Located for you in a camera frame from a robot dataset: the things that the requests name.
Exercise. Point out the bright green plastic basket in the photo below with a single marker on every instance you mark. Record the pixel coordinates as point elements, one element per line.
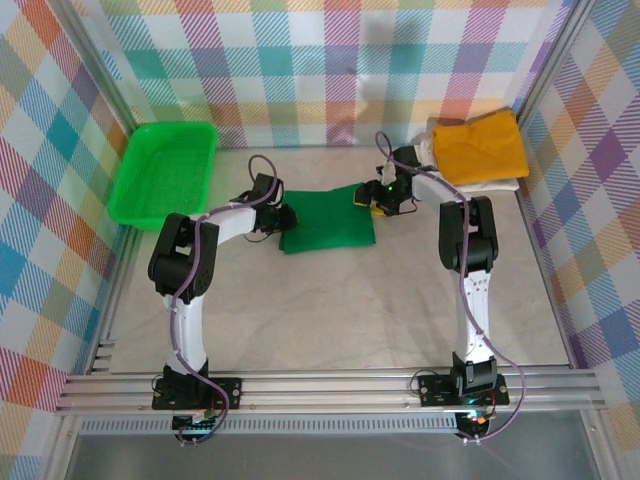
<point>160,175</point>

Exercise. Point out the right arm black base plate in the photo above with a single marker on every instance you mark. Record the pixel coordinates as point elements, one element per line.
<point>435,390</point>

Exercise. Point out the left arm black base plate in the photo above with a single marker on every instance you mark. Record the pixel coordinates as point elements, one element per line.
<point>225,387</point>

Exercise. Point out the dark green t-shirt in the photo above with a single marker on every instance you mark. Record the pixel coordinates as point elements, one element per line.
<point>325,225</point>

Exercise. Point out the folded mustard yellow t-shirt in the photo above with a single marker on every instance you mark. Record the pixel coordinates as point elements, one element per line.
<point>480,150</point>

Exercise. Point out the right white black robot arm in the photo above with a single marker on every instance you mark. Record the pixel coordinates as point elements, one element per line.
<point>475,240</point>

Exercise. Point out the aluminium frame post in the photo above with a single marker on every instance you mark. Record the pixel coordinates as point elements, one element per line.
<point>97,60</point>
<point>552,60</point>

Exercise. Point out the aluminium mounting rail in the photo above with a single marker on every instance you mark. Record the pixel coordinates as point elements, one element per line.
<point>325,392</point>

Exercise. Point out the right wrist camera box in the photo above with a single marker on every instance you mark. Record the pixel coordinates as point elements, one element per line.
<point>390,175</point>

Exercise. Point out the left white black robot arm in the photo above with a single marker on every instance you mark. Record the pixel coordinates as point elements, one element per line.
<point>180,260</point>

